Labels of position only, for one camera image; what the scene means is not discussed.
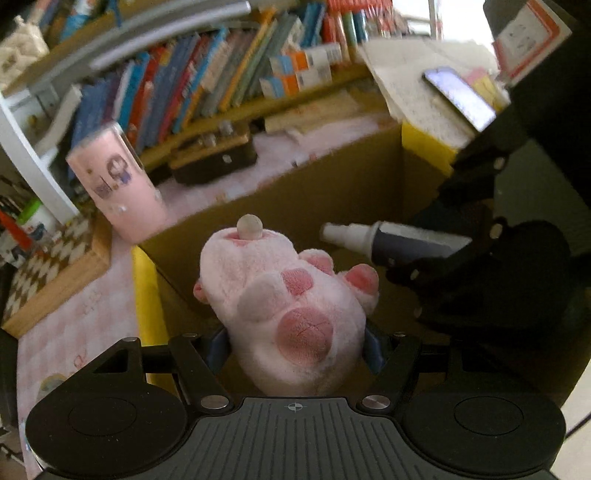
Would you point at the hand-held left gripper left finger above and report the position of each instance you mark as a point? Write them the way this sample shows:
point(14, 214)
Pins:
point(217, 347)

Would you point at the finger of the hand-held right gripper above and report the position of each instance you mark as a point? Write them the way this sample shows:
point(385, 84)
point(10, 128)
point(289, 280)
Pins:
point(480, 170)
point(438, 277)

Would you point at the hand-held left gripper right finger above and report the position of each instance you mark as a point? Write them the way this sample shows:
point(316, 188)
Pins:
point(372, 350)

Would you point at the pink plush toy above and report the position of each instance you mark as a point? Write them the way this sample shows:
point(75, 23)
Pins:
point(277, 295)

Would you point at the cardboard box with yellow flaps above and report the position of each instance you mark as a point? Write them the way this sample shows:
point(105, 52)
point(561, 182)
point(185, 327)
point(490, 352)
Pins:
point(323, 184)

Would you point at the pink checked desktop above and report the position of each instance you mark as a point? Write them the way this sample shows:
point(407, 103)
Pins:
point(92, 314)

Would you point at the smartphone with lit screen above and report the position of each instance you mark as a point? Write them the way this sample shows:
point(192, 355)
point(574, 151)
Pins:
point(457, 97)

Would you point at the pink and yellow notepad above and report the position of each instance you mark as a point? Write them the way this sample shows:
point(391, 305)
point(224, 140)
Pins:
point(485, 85)

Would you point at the white paper stack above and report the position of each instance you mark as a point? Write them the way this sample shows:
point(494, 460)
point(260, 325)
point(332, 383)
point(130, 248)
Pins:
point(406, 87)

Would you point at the pink cylindrical container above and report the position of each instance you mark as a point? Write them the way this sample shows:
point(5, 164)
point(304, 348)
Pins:
point(124, 194)

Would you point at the wooden chessboard box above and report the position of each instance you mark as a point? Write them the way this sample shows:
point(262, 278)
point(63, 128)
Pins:
point(55, 258)

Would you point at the brown and black wooden box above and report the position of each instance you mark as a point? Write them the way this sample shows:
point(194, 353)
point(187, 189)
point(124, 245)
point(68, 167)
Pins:
point(207, 161)

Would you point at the small orange and white box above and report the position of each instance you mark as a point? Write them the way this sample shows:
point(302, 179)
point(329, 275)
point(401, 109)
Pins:
point(314, 77)
point(323, 55)
point(288, 63)
point(277, 86)

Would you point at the white jar with green lid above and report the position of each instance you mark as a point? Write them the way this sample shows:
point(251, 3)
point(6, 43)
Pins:
point(39, 221)

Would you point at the bunch of pens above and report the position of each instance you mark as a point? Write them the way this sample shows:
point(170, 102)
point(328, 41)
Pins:
point(11, 207)

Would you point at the white desk bookshelf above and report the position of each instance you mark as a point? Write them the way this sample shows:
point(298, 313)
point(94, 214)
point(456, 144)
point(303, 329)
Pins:
point(32, 152)

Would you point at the row of books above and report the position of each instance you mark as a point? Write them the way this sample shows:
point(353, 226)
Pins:
point(78, 14)
point(194, 78)

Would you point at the cream white ornament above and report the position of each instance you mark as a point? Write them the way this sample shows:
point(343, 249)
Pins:
point(23, 46)

